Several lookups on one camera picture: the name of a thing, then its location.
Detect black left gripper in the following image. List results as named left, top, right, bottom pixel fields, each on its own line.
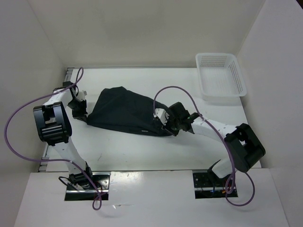
left=67, top=99, right=88, bottom=123

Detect dark navy shorts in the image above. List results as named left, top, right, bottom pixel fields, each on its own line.
left=87, top=87, right=171, bottom=137

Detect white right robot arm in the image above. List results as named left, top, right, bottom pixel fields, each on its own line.
left=154, top=102, right=266, bottom=186

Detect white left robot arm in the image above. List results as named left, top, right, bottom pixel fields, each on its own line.
left=33, top=81, right=95, bottom=189

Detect white plastic basket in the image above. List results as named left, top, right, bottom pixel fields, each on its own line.
left=196, top=52, right=247, bottom=105

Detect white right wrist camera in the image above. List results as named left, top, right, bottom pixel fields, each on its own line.
left=153, top=108, right=170, bottom=126

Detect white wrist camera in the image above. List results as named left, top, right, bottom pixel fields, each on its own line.
left=76, top=90, right=87, bottom=102
left=153, top=108, right=170, bottom=126

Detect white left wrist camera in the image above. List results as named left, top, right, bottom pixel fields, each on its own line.
left=76, top=90, right=87, bottom=102

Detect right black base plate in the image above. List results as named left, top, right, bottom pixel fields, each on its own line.
left=192, top=170, right=229, bottom=199

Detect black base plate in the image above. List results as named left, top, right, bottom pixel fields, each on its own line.
left=192, top=170, right=229, bottom=199
left=64, top=172, right=111, bottom=201

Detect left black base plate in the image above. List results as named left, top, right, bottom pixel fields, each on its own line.
left=64, top=172, right=111, bottom=201

